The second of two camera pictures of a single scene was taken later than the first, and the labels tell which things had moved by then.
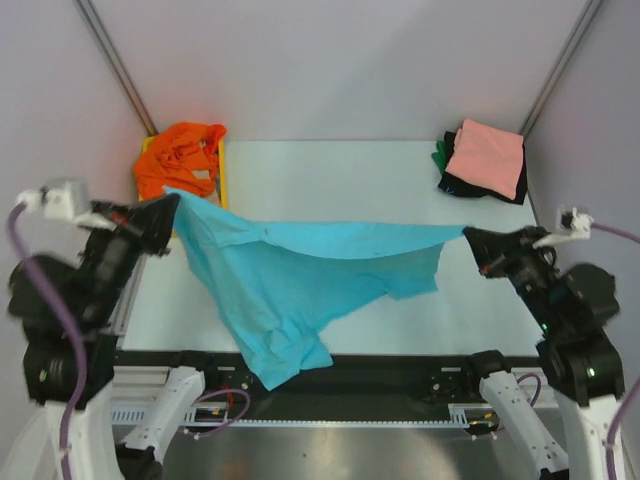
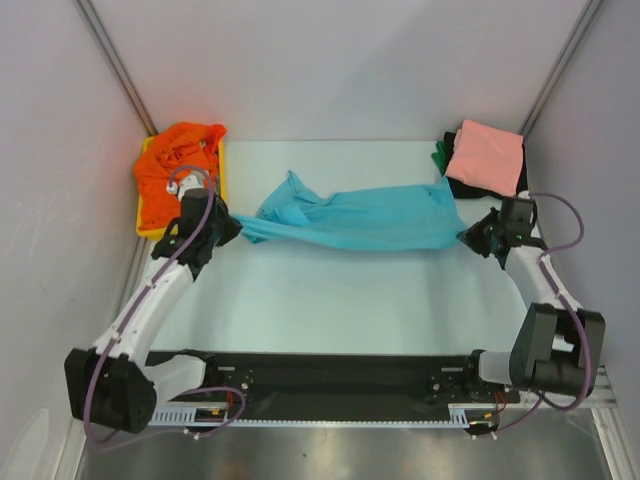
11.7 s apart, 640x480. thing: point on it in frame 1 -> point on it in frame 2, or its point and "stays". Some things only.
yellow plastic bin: (223, 167) stays
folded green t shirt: (440, 157) stays
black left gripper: (149, 223) -> (232, 229)
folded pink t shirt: (488, 156) stays
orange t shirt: (184, 157) stays
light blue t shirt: (284, 284) -> (407, 217)
